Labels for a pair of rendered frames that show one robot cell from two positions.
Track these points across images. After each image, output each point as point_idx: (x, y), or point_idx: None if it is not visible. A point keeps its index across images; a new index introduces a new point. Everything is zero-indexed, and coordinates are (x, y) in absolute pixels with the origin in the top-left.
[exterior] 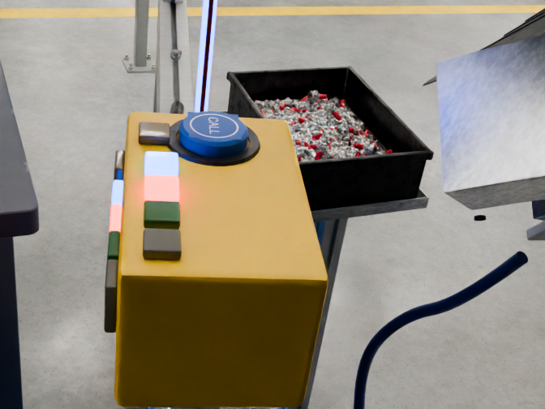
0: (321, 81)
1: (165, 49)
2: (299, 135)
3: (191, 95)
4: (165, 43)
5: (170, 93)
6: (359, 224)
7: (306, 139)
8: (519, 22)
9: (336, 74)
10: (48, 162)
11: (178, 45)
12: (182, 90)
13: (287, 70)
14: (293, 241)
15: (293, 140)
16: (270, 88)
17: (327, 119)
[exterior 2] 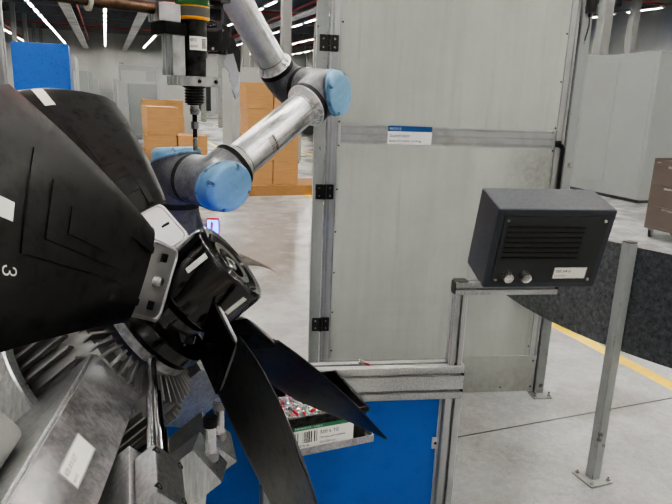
0: (357, 405)
1: (373, 362)
2: (292, 401)
3: (319, 369)
4: (382, 362)
5: (318, 364)
6: None
7: (285, 402)
8: None
9: (361, 405)
10: None
11: (381, 365)
12: (324, 367)
13: (348, 385)
14: None
15: (284, 398)
16: (343, 391)
17: (317, 412)
